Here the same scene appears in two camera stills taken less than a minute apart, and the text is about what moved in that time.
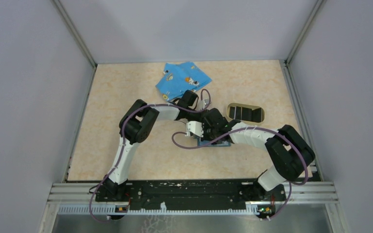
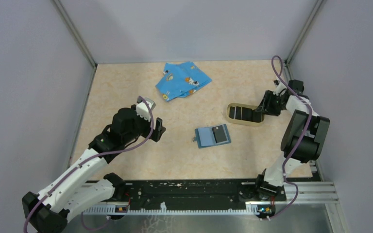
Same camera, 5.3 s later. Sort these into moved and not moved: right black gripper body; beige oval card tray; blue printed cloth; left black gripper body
Moved: right black gripper body; left black gripper body
Not moved: blue printed cloth; beige oval card tray
